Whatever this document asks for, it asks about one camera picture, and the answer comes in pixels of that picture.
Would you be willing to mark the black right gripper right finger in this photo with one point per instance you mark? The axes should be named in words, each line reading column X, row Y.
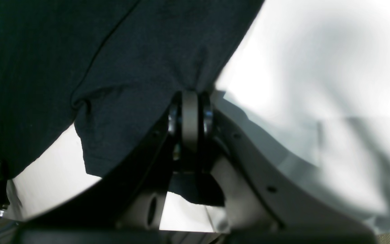
column 258, row 198

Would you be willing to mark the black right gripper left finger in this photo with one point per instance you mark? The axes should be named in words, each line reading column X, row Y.
column 132, row 195

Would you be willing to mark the black T-shirt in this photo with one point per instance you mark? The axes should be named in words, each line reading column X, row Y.
column 110, row 67

